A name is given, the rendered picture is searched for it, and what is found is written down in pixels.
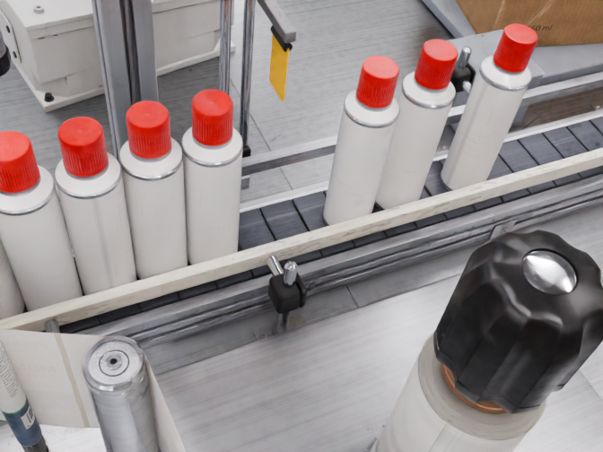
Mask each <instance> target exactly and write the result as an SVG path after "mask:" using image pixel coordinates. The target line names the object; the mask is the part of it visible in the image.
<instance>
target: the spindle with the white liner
mask: <svg viewBox="0 0 603 452"><path fill-rule="evenodd" d="M600 281H601V270H600V268H599V266H598V265H597V263H596V262H595V261H594V259H593V258H592V257H591V256H590V255H589V254H588V253H587V252H585V251H582V250H579V249H578V248H575V247H573V246H571V245H570V244H568V243H567V242H566V241H565V240H564V239H562V238H561V237H560V236H559V235H558V234H555V233H553V232H550V231H546V230H534V231H532V232H530V233H523V234H521V233H513V232H506V233H504V234H501V235H499V236H497V237H495V238H493V239H490V240H488V241H487V242H486V243H484V244H483V245H481V246H480V247H479V248H477V249H476V250H475V251H474V252H473V253H472V255H471V256H470V258H469V260H468V262H467V264H466V266H465V268H464V270H463V273H462V275H461V276H460V278H459V281H458V283H457V285H456V287H455V289H454V292H453V293H452V295H451V297H450V300H449V302H448V304H447V306H446V309H445V310H444V312H443V314H442V317H441V320H440V322H439V324H438V325H437V328H436V329H435V331H434V332H433V333H431V334H430V335H429V336H428V338H427V339H426V340H425V342H424V344H423V346H422V348H421V351H420V353H419V355H418V358H417V360H416V362H415V365H414V367H413V368H412V369H411V371H410V374H409V376H408V378H407V381H406V384H405V386H404V389H403V390H402V392H401V394H400V396H399V398H398V400H397V402H396V404H395V407H394V410H393V412H392V414H391V415H390V417H389V419H388V421H387V423H386V426H385V427H384V428H383V430H382V431H381V433H380V435H379V437H378V439H377V440H376V442H375V443H374V445H373V447H372V449H371V452H512V451H513V450H514V449H515V448H516V447H517V446H518V445H519V444H520V442H521V440H522V439H523V438H524V436H525V435H526V434H527V433H528V432H529V431H530V430H531V429H532V428H533V427H534V426H535V425H536V424H537V422H538V421H539V420H540V418H541V416H542V414H543V412H544V411H545V408H546V400H547V397H548V396H549V395H550V394H551V393H552V392H557V391H560V390H561V389H563V387H564V386H565V384H567V383H568V381H569V380H570V379H571V378H572V377H573V375H574V374H575V373H576V372H577V371H578V369H579V368H580V367H581V366H582V365H583V363H584V362H585V361H586V360H587V359H588V358H589V357H590V356H591V354H593V353H594V351H595V350H596V349H597V348H598V347H599V345H600V344H601V342H602V341H603V287H602V284H601V282H600Z"/></svg>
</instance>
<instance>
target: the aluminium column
mask: <svg viewBox="0 0 603 452"><path fill-rule="evenodd" d="M129 9H130V20H131V30H132V40H133V51H134V63H135V90H136V103H137V102H140V101H144V100H151V101H156V102H159V95H158V83H157V71H156V59H155V46H154V35H153V11H152V0H129ZM92 11H93V17H94V23H95V30H96V35H97V41H98V48H99V53H100V65H101V71H102V77H103V83H104V90H105V95H106V101H107V108H108V113H109V125H110V131H111V137H112V143H113V150H114V155H115V157H116V158H117V159H118V161H119V157H118V156H119V151H120V149H121V147H122V146H123V144H124V143H125V142H126V141H128V133H127V119H126V113H127V111H128V109H129V108H130V107H131V106H132V100H131V89H130V75H129V63H128V53H127V34H126V25H125V15H124V5H123V0H92Z"/></svg>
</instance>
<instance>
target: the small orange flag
mask: <svg viewBox="0 0 603 452"><path fill-rule="evenodd" d="M270 30H271V32H272V33H273V38H272V50H271V61H270V73H269V81H270V83H271V84H272V86H273V88H274V89H275V92H276V93H277V95H278V97H279V98H280V100H281V101H282V102H284V94H285V85H286V76H287V67H288V58H289V51H291V50H292V48H293V45H292V44H291V42H289V43H284V41H283V40H282V38H281V37H280V35H279V34H278V32H277V31H276V29H275V27H274V26H273V25H272V26H271V28H270Z"/></svg>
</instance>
